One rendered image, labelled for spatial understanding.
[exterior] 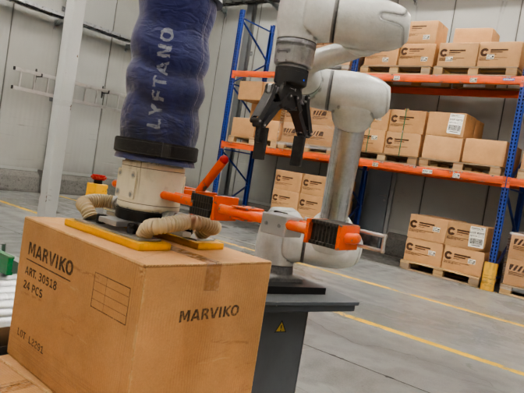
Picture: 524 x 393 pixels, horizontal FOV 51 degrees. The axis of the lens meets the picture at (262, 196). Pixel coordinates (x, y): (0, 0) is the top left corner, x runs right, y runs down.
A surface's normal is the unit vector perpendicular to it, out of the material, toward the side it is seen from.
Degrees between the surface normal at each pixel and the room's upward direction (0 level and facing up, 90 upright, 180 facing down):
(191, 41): 76
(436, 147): 90
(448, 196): 90
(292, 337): 90
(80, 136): 90
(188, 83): 72
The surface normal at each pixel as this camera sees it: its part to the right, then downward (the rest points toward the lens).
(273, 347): 0.52, 0.13
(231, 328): 0.72, 0.15
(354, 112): -0.17, 0.59
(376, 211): -0.61, -0.06
